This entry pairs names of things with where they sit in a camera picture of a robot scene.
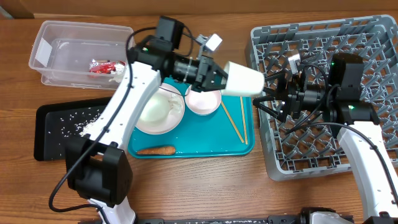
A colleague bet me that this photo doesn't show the rice and food scraps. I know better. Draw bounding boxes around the rice and food scraps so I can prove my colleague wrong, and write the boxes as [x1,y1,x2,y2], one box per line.
[58,106,104,138]

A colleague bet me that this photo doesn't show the white bowl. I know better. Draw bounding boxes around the white bowl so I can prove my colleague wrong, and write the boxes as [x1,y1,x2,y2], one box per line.
[139,93,170,123]

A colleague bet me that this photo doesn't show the black waste tray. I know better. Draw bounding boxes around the black waste tray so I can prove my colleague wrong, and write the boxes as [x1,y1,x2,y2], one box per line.
[34,97,110,161]

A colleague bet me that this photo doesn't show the small white plate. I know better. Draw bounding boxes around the small white plate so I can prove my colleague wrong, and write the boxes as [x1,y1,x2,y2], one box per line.
[185,85,221,116]

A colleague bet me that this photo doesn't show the clear plastic waste bin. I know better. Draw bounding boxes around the clear plastic waste bin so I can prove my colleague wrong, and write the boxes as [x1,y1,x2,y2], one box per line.
[29,21,133,90]

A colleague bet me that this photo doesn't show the teal plastic serving tray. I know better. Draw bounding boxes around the teal plastic serving tray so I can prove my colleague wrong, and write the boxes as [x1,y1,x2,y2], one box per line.
[128,96,255,159]

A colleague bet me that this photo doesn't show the white paper cup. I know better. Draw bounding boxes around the white paper cup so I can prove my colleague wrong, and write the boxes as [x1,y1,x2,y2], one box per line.
[221,62,265,96]

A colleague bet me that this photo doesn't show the large white plate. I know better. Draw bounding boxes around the large white plate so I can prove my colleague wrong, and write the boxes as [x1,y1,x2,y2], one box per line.
[136,83,185,134]

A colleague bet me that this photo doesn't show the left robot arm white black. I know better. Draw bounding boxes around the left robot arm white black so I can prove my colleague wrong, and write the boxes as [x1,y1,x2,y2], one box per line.
[53,16,228,223]

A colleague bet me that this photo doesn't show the red foil wrapper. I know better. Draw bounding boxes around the red foil wrapper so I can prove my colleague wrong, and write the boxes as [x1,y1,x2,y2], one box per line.
[89,60,122,74]

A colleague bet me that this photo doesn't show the orange carrot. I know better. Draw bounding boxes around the orange carrot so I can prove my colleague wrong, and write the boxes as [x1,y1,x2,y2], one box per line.
[137,146,176,156]

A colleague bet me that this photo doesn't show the white napkin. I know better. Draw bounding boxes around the white napkin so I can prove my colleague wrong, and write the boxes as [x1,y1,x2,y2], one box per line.
[109,62,126,83]

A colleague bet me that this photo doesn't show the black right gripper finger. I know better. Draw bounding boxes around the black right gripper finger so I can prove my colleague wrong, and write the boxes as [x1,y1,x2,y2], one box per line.
[264,70,286,82]
[252,96,286,120]

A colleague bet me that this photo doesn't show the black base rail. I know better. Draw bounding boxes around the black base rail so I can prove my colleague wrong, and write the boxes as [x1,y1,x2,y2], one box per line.
[134,207,317,224]

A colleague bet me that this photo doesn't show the wooden chopstick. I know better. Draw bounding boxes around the wooden chopstick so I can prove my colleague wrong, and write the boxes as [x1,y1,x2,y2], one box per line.
[221,100,244,143]
[239,96,248,145]

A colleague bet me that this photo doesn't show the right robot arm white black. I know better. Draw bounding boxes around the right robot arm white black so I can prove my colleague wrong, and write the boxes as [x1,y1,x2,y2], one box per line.
[252,53,397,223]

